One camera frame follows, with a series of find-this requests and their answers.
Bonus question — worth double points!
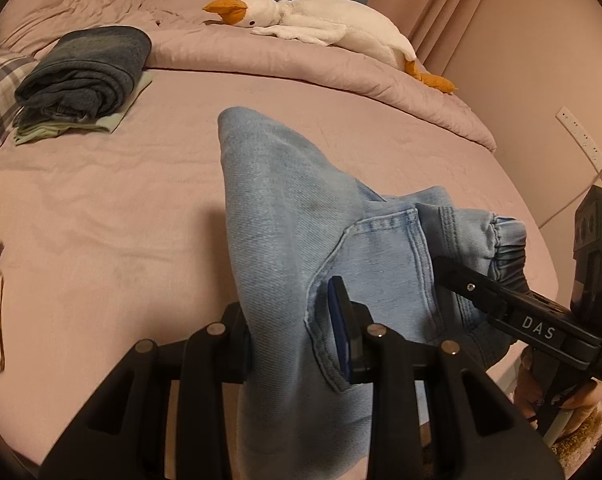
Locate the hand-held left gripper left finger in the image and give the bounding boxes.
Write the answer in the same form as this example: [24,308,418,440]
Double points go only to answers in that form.
[38,302,252,480]

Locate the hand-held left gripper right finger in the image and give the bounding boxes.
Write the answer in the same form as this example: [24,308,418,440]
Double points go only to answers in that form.
[327,276,564,480]

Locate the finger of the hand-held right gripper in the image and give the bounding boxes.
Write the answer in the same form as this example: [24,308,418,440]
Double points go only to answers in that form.
[432,255,512,328]

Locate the light blue denim pants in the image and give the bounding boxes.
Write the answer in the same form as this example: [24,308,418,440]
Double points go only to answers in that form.
[217,106,529,480]

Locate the person's right hand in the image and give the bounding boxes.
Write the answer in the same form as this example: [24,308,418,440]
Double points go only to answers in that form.
[558,381,602,433]

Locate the pink bed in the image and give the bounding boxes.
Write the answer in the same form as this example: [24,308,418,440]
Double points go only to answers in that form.
[0,0,559,466]

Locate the white power strip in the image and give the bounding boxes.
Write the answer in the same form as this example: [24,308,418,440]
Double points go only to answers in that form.
[556,106,602,171]

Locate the pale green folded garment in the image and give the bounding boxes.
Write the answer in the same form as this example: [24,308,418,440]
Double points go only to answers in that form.
[13,71,154,147]

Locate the pink quilt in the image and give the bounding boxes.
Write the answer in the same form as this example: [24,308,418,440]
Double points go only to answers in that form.
[0,0,498,153]

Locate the pink curtain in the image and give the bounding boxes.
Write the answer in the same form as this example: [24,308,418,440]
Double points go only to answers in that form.
[366,0,512,78]

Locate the white goose plush toy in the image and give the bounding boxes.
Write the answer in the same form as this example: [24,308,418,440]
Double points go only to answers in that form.
[202,0,459,96]

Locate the dark blue folded jeans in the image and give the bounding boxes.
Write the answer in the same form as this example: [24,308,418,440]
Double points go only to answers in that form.
[15,25,153,126]

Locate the plaid pillow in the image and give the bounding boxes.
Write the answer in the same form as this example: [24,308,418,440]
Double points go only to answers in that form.
[0,50,39,171]

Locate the white power cable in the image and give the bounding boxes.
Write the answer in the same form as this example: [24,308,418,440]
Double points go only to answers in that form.
[536,167,602,228]

